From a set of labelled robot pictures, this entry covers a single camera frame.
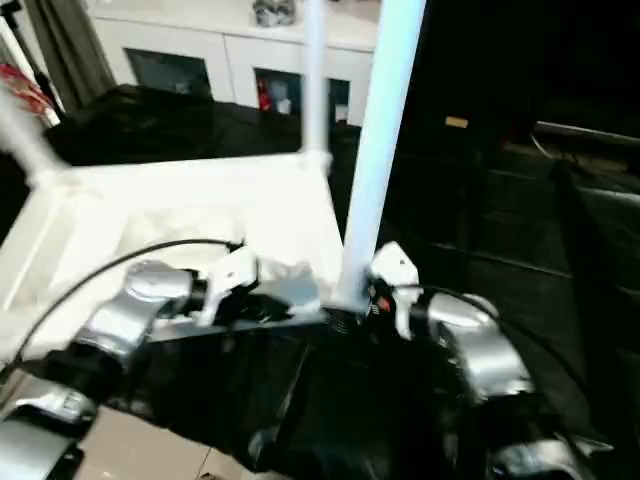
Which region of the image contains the dark grey curtain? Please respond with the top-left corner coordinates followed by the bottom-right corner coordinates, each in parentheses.
top-left (26, 0), bottom-right (117, 115)

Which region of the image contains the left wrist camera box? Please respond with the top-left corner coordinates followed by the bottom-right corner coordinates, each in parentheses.
top-left (196, 243), bottom-right (262, 325)

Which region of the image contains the black mat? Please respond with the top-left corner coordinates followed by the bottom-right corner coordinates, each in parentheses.
top-left (0, 84), bottom-right (640, 480)

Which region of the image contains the dark long metal bar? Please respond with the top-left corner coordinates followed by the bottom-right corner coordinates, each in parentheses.
top-left (533, 118), bottom-right (640, 147)

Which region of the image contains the white plastic table top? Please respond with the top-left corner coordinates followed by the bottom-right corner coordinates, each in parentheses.
top-left (0, 152), bottom-right (372, 367)

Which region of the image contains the white cabinet with glass doors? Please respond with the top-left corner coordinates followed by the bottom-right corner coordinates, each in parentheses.
top-left (89, 0), bottom-right (380, 126)

